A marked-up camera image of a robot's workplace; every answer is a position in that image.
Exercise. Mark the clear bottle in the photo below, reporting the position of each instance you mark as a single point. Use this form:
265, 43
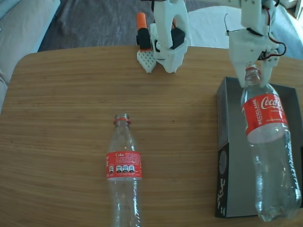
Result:
123, 165
262, 113

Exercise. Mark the grey cardboard box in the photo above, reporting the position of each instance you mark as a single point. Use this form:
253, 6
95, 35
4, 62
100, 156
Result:
230, 113

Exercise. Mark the blue-grey blanket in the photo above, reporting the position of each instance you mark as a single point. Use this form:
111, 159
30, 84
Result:
288, 35

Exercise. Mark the light grey sofa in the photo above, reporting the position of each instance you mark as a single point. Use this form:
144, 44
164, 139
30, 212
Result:
208, 28
21, 35

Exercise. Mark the orange and black clamp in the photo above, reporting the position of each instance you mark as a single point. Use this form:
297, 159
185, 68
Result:
143, 37
177, 37

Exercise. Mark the dark grey rug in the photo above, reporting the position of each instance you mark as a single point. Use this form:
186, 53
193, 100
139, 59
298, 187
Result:
99, 23

